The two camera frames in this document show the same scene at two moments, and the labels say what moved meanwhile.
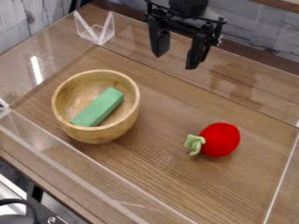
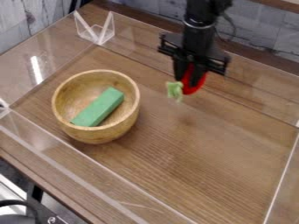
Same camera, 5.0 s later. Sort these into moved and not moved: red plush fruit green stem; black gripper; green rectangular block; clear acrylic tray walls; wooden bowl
Moved: red plush fruit green stem; black gripper
Not moved: green rectangular block; clear acrylic tray walls; wooden bowl
